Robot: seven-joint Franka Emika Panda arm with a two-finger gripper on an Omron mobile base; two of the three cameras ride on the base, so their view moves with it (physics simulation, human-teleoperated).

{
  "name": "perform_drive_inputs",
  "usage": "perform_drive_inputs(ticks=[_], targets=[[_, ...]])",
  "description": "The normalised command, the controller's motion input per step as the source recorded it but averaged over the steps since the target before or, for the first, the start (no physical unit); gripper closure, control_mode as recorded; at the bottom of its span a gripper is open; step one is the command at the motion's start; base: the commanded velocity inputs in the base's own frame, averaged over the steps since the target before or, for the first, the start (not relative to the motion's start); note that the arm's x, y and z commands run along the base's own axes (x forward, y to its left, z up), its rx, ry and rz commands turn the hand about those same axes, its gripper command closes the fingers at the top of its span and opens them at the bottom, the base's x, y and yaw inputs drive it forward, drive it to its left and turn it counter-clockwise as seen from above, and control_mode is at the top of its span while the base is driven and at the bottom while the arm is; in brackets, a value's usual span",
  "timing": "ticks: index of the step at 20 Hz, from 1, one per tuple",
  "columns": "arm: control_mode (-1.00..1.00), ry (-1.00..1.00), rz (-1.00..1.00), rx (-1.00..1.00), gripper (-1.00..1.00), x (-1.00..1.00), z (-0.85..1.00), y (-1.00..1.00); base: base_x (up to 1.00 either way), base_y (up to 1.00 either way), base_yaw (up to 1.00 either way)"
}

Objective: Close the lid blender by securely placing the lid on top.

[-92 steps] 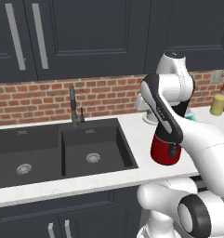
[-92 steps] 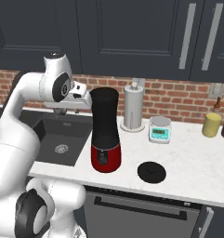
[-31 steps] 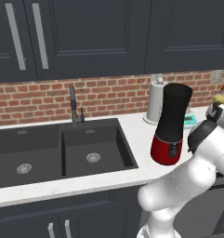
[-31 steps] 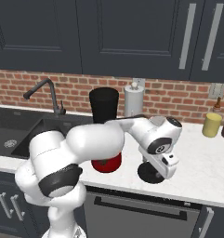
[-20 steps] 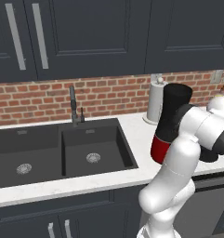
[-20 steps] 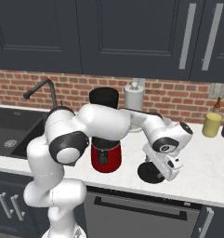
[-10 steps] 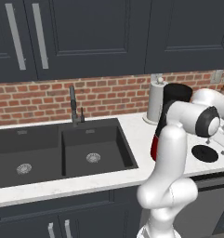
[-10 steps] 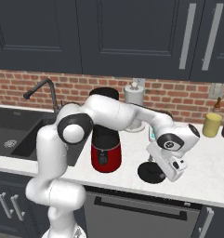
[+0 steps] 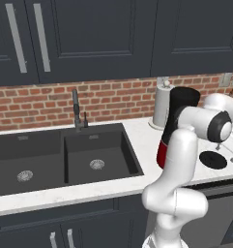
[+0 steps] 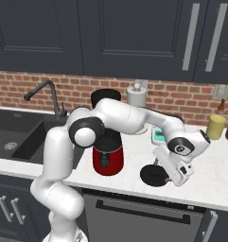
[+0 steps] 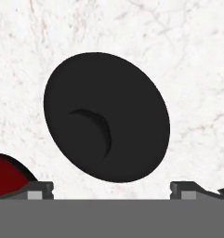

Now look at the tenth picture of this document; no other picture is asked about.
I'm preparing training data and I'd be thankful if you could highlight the yellow canister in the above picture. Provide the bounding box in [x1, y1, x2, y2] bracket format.
[205, 113, 227, 141]

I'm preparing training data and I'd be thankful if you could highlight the black round blender lid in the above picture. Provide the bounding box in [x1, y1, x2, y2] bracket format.
[139, 164, 170, 188]

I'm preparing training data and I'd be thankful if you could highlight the black sink tap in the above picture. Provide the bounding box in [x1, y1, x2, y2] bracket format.
[23, 78, 69, 118]

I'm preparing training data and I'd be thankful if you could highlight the black sink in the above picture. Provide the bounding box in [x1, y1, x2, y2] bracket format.
[0, 108, 85, 170]

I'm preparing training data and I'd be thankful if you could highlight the white lidded canister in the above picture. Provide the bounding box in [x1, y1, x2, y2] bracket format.
[126, 82, 149, 135]

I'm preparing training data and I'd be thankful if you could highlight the silver base cupboard handle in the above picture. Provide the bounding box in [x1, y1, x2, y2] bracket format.
[9, 197, 26, 226]
[0, 195, 14, 223]
[202, 210, 219, 242]

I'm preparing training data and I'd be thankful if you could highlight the brown small bottle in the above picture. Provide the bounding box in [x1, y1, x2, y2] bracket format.
[217, 97, 227, 115]

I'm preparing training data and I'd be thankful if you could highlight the red blender with black jar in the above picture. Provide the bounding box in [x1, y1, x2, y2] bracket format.
[90, 88, 125, 177]

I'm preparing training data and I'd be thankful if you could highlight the dark wall cupboard door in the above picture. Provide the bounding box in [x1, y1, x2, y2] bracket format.
[192, 0, 228, 86]
[76, 0, 210, 83]
[0, 0, 85, 77]

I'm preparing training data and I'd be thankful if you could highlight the grey dishwasher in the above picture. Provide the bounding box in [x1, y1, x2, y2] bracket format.
[81, 188, 206, 242]

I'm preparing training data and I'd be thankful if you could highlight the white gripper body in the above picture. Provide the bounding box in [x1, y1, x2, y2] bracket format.
[152, 147, 185, 188]

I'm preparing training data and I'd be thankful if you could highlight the black dishwasher handle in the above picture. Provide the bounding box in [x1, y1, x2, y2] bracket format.
[95, 199, 192, 226]

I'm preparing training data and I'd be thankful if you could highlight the grey wall outlet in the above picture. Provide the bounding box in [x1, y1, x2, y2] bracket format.
[134, 78, 149, 90]
[212, 83, 228, 102]

